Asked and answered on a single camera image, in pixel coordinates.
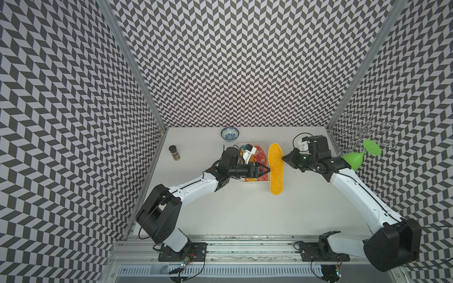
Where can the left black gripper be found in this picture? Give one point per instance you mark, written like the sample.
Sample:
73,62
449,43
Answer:
253,170

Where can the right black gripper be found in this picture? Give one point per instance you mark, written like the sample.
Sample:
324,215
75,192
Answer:
294,160

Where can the yellow insole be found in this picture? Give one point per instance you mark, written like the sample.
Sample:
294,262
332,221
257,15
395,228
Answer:
276,164
251,175

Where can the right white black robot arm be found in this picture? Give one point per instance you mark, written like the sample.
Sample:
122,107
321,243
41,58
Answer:
394,240

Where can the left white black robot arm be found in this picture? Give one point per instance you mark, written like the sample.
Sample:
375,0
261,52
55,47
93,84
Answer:
160,211

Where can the white storage tray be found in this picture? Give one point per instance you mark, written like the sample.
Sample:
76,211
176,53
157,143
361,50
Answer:
265,148

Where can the blue white porcelain bowl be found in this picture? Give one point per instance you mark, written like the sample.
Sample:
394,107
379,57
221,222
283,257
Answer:
230,134

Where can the green plastic wine glass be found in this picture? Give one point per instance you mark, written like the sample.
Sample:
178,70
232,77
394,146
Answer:
355,159

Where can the small spice jar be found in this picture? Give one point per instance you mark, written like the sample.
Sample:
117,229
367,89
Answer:
174,152

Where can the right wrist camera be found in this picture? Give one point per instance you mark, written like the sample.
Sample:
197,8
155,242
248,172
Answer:
303,146

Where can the clear wire rack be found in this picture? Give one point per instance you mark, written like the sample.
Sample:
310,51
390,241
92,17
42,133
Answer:
354,133

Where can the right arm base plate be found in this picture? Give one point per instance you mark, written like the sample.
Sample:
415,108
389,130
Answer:
320,250

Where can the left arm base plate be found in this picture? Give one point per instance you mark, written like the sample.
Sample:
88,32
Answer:
196,251

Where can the aluminium front rail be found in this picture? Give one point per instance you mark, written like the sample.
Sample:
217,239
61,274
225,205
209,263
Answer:
221,249

